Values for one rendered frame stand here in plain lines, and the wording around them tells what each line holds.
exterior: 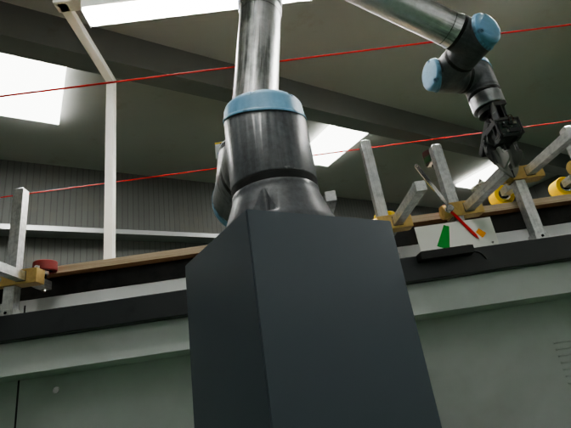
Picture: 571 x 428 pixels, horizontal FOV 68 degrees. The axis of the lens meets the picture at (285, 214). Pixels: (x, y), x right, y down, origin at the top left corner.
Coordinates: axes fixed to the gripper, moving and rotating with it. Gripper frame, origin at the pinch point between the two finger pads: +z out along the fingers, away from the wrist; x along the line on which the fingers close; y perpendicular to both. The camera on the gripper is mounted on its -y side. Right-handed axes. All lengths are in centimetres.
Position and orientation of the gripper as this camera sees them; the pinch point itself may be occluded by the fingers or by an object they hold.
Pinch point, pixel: (511, 174)
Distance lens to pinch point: 131.6
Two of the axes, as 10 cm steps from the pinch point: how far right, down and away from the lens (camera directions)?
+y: -0.3, -3.8, -9.2
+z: 1.4, 9.1, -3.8
